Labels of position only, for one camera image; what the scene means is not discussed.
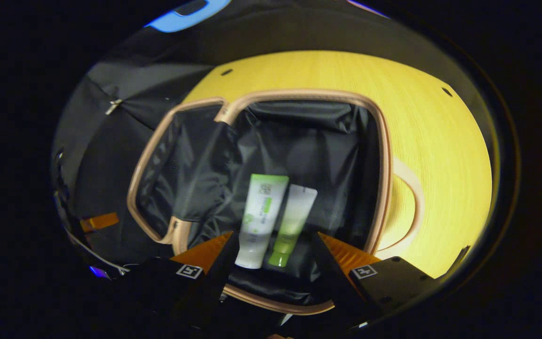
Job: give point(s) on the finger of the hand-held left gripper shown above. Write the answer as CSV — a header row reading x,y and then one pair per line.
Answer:
x,y
99,221

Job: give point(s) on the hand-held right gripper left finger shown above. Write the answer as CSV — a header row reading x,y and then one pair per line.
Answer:
x,y
217,278

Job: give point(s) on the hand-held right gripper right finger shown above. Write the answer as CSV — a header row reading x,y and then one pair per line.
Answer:
x,y
334,278

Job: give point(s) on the white skin care tube green end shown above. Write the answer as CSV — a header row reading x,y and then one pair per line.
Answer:
x,y
261,216

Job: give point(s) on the small metal clip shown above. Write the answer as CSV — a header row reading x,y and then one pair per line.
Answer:
x,y
113,106

